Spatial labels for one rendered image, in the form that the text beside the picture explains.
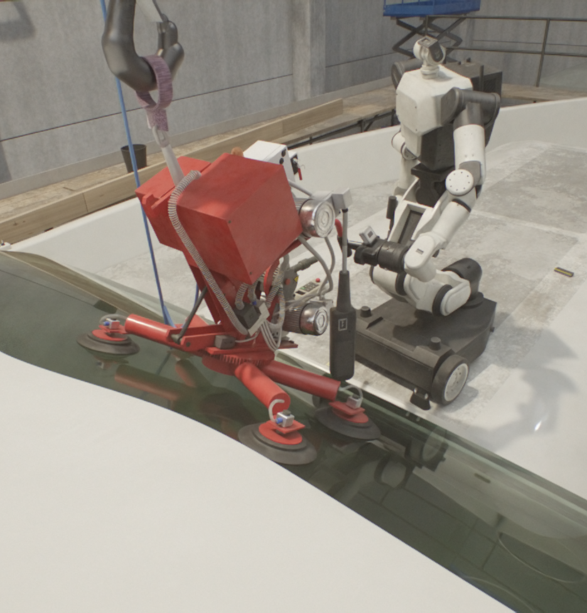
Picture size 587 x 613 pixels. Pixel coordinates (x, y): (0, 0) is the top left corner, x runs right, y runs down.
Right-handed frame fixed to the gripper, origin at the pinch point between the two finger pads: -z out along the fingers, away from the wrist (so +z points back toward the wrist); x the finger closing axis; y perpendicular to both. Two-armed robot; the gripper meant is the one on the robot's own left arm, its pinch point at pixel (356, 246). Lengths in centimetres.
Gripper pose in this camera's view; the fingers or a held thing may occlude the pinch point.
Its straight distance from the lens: 183.8
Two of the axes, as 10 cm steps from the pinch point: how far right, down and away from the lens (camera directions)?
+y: -2.3, -6.9, -6.8
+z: 7.6, 3.1, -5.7
